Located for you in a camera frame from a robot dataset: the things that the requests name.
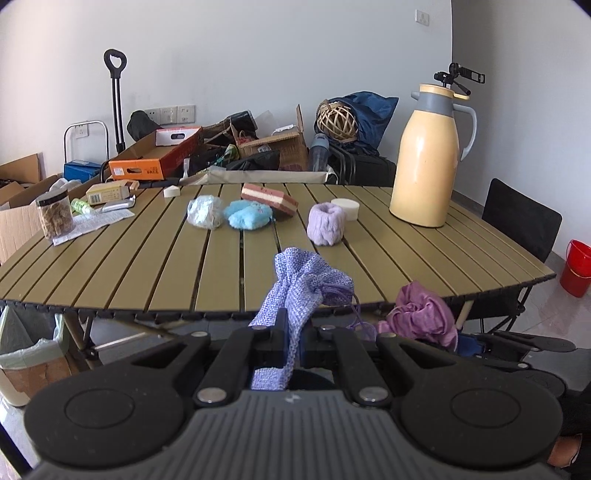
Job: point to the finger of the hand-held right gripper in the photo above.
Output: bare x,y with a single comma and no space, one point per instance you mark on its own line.
512,339
503,361

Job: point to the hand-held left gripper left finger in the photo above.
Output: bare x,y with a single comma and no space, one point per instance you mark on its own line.
272,346

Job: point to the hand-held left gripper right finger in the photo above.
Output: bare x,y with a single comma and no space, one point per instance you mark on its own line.
318,346

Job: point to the purple knit pouch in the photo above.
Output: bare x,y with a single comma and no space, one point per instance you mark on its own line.
300,281

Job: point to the pink cloth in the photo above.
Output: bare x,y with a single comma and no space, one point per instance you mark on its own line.
420,314

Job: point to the blue fluffy cloth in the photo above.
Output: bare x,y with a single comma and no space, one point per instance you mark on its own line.
249,216

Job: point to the person's right hand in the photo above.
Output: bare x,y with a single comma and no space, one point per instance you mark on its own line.
565,451

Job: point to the red bucket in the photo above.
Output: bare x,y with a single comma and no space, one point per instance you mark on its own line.
577,270

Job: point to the purple fluffy wristband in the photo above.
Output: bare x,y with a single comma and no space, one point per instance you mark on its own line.
325,226

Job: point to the black folding chair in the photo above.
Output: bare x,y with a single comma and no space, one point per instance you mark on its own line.
521,217

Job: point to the olive folding table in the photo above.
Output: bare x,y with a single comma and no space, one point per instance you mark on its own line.
161,258

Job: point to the pink layered sponge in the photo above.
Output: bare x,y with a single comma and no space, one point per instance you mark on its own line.
272,199

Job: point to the crumpled clear plastic bag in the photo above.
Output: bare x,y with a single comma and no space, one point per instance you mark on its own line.
204,212

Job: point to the small white block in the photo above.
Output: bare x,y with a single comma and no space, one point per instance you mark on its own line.
171,191

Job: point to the black suitcase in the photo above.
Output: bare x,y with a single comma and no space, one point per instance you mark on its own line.
369,168

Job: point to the yellow thermos jug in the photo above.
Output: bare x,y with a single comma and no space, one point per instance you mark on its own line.
425,175

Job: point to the blue water bottle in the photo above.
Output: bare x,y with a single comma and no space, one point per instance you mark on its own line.
318,152

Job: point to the brown open cardboard box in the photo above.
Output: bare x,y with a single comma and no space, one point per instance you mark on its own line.
281,150

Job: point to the silver foil blister pack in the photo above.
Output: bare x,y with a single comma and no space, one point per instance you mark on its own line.
117,204

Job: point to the orange cardboard box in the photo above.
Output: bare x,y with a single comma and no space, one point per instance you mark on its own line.
138,170

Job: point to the wicker ball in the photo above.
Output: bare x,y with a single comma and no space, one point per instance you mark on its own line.
337,122

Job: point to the yellow carton box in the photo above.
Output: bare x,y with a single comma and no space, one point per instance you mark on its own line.
107,194

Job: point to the white and red box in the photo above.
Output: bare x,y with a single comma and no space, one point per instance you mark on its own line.
178,136

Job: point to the green small packet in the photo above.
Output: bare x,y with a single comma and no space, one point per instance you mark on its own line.
82,206

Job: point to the dark blue fabric bag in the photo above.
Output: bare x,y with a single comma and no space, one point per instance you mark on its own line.
374,115

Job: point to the cardboard box with green liner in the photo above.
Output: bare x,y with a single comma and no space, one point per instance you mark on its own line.
34,360

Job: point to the clear jar with black lid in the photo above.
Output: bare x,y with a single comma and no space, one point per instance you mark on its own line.
55,219

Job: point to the black soft bag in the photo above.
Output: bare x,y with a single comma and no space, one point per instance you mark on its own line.
143,124

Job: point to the black tripod with phone holder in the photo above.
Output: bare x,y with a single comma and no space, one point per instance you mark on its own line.
461,76

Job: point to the large cardboard box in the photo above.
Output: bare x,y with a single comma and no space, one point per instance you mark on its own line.
18,226
21,173

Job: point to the wall outlet row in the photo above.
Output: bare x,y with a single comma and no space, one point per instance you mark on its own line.
171,114

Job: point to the silver metal cart frame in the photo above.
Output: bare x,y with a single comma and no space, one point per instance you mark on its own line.
67,147

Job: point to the single wall socket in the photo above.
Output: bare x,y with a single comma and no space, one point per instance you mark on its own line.
81,131

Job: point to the white wall switch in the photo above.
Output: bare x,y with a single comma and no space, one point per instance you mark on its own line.
422,16

